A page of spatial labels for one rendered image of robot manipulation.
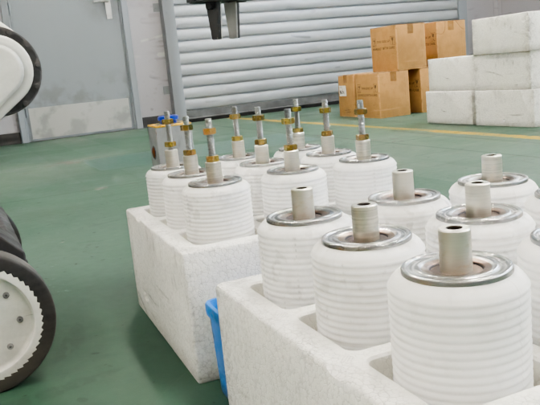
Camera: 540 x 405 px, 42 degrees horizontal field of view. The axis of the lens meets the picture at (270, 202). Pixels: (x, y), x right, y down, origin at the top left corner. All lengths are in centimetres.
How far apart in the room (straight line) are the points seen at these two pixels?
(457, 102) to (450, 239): 351
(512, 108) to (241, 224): 283
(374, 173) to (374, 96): 379
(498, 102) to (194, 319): 297
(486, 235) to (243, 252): 40
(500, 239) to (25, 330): 67
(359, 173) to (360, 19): 603
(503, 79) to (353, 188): 273
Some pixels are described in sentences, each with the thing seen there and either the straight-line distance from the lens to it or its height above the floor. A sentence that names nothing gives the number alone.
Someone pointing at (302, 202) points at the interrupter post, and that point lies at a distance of 69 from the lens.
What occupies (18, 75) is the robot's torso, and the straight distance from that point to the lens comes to 118.
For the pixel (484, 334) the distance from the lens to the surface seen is 47.
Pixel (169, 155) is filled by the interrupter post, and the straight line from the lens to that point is 119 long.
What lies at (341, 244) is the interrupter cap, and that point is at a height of 25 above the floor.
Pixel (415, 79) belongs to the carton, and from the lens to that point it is 498.
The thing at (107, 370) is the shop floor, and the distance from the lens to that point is 106.
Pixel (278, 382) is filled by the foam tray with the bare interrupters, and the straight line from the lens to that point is 64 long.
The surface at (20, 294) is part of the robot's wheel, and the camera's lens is 103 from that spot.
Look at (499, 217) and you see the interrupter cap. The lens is 64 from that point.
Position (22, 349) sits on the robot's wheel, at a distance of 105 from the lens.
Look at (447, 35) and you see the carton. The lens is 511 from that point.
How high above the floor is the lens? 40
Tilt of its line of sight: 11 degrees down
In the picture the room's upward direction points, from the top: 6 degrees counter-clockwise
